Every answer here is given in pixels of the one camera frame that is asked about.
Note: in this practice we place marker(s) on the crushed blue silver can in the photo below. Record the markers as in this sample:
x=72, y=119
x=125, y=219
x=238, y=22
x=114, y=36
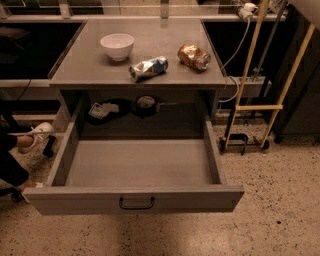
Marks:
x=148, y=68

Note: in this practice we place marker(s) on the black drawer handle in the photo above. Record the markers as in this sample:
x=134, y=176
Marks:
x=136, y=204

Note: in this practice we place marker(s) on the white sneaker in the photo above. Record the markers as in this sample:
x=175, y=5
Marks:
x=34, y=138

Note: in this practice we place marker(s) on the black tape roll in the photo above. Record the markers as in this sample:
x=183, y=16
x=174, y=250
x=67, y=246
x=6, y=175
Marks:
x=146, y=106

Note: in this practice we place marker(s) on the white ceramic bowl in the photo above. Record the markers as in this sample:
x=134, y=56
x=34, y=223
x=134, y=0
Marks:
x=118, y=46

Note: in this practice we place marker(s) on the white power plug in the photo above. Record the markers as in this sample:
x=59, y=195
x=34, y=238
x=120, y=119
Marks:
x=246, y=11

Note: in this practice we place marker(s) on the crushed orange can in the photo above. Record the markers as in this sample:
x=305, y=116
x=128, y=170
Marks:
x=194, y=57

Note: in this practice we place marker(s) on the grey counter cabinet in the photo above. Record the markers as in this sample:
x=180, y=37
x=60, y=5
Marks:
x=87, y=69

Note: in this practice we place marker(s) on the grey open drawer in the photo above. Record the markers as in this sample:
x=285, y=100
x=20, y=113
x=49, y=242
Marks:
x=90, y=176

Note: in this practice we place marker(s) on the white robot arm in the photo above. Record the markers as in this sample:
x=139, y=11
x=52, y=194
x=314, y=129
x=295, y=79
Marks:
x=310, y=9

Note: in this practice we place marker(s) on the black pouch with tag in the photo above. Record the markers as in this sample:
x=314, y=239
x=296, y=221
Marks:
x=101, y=113

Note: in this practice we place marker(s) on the person in black clothes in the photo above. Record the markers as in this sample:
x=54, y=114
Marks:
x=10, y=169

